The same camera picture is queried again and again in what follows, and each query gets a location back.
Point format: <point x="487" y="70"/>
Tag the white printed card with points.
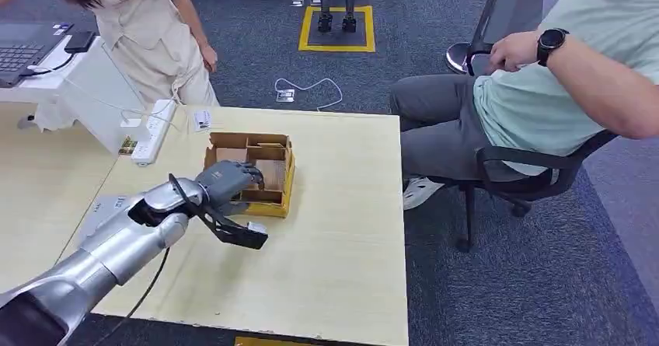
<point x="203" y="120"/>

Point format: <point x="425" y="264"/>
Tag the silver floor socket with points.
<point x="284" y="95"/>

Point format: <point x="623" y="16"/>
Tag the person's hand with watch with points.
<point x="515" y="51"/>

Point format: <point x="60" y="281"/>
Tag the person's hand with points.
<point x="209" y="58"/>

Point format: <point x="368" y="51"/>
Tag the grey laptop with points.
<point x="23" y="47"/>

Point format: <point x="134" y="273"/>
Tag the black wristwatch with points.
<point x="551" y="45"/>

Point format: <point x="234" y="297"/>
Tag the wooden compartment box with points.
<point x="273" y="176"/>

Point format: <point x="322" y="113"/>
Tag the black office chair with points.
<point x="535" y="173"/>

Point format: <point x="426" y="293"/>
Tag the yellow tape square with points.
<point x="304" y="28"/>

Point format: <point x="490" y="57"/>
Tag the grey flat device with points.
<point x="100" y="212"/>

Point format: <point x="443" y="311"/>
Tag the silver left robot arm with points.
<point x="103" y="256"/>

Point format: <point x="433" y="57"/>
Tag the yellow tape strip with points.
<point x="267" y="341"/>

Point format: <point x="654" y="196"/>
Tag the white power strip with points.
<point x="153" y="132"/>

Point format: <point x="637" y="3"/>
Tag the white plug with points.
<point x="131" y="123"/>

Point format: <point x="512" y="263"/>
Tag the small yellow black tag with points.
<point x="127" y="146"/>

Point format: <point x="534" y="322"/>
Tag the person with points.
<point x="144" y="29"/>
<point x="535" y="101"/>

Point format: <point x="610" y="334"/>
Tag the grey chair with chrome base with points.
<point x="509" y="9"/>

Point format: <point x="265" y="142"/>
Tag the black power bank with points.
<point x="80" y="42"/>

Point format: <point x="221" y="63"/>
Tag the white side desk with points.
<point x="87" y="91"/>

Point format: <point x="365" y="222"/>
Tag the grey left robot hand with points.
<point x="226" y="181"/>

